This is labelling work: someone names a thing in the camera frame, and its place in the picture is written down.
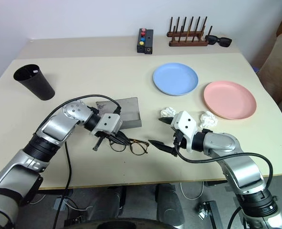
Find black metal castor frame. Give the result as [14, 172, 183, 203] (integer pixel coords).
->
[197, 199, 224, 229]

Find beige brown cushion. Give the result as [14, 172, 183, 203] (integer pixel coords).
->
[257, 13, 282, 104]

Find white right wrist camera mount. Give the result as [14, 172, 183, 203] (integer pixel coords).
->
[171, 110, 199, 153]

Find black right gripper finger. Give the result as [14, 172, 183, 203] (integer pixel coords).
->
[147, 139, 178, 157]
[157, 116, 176, 125]

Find black sunglasses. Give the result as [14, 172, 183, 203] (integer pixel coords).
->
[205, 35, 233, 49]

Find thin white cable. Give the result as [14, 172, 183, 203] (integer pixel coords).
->
[178, 181, 204, 200]

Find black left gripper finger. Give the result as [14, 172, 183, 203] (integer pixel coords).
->
[109, 132, 133, 146]
[92, 137, 105, 152]

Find pink plate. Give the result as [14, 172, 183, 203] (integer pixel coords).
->
[203, 81, 258, 121]

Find grey socket box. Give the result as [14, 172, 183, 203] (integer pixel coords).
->
[53, 196, 73, 211]

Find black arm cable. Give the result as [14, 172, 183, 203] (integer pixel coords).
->
[50, 94, 122, 229]
[175, 140, 274, 191]

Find black curved disc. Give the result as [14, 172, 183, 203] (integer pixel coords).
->
[92, 215, 181, 229]

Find crumpled white paper ball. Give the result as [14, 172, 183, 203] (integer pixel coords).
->
[198, 110, 219, 127]
[159, 106, 178, 119]

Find black button box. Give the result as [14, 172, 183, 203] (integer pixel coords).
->
[136, 28, 148, 54]

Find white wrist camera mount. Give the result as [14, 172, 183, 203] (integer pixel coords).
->
[171, 110, 199, 153]
[90, 114, 124, 137]

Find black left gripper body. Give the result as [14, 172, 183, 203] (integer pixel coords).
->
[94, 131, 122, 142]

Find brown wooden peg rack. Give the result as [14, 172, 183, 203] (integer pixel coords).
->
[167, 16, 214, 47]

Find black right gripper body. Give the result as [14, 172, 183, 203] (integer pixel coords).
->
[172, 128, 188, 150]

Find blue plate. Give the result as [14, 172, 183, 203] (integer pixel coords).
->
[152, 62, 200, 97]

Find dark rounded shape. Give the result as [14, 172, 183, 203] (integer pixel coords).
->
[154, 183, 186, 225]
[102, 186, 127, 219]

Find tortoise frame eyeglasses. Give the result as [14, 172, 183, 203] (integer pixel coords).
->
[108, 136, 150, 156]

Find black plastic cup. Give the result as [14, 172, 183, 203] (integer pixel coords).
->
[13, 63, 56, 102]

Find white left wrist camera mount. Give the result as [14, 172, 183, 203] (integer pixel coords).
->
[90, 114, 124, 137]

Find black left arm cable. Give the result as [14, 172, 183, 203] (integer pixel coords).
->
[50, 94, 122, 229]

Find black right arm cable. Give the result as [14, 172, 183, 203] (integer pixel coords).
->
[175, 140, 274, 191]

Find grey glasses case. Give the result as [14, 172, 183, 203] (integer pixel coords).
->
[95, 96, 143, 131]

